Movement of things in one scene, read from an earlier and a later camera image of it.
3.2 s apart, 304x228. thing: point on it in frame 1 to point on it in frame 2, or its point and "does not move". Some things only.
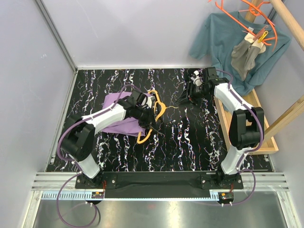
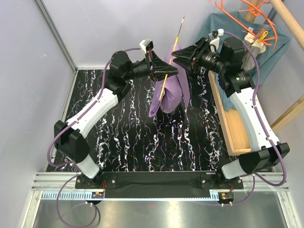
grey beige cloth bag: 244,55 does not move
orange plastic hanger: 254,10 does not move
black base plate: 158,185 does not move
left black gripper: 150,121 to 160,68
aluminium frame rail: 56,33 does not move
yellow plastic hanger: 156,104 to 172,59
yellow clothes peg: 263,35 does not move
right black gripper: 185,96 to 192,63
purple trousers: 130,126 to 171,92
